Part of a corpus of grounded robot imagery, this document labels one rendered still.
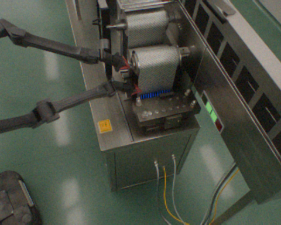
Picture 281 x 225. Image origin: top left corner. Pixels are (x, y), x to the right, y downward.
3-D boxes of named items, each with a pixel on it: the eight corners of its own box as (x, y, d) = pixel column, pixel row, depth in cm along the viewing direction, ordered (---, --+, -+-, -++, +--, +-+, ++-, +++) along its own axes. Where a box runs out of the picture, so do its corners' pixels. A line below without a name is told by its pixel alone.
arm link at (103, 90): (48, 120, 121) (37, 101, 122) (45, 125, 126) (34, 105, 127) (118, 93, 148) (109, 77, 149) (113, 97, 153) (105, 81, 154)
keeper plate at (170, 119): (163, 126, 169) (165, 116, 160) (178, 123, 171) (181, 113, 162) (164, 129, 168) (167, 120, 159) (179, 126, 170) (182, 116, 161)
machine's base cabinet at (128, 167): (69, 22, 368) (57, -43, 297) (115, 16, 381) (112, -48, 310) (110, 196, 232) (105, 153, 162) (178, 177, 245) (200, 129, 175)
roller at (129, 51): (126, 59, 173) (126, 45, 163) (163, 53, 178) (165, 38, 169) (131, 72, 167) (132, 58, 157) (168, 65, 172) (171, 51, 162)
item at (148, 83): (137, 95, 169) (138, 76, 154) (171, 89, 174) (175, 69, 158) (137, 96, 168) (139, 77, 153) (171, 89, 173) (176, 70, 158)
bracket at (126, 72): (120, 95, 183) (120, 64, 158) (130, 94, 184) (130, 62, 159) (122, 101, 180) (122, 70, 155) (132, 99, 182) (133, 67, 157)
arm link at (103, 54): (97, 62, 140) (104, 58, 137) (96, 51, 142) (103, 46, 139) (107, 65, 145) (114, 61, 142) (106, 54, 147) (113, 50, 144)
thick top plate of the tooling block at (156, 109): (132, 106, 169) (132, 101, 164) (189, 94, 178) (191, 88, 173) (139, 127, 161) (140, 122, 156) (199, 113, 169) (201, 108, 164)
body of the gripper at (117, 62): (117, 72, 148) (108, 69, 143) (112, 60, 153) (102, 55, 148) (125, 65, 145) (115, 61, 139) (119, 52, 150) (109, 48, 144)
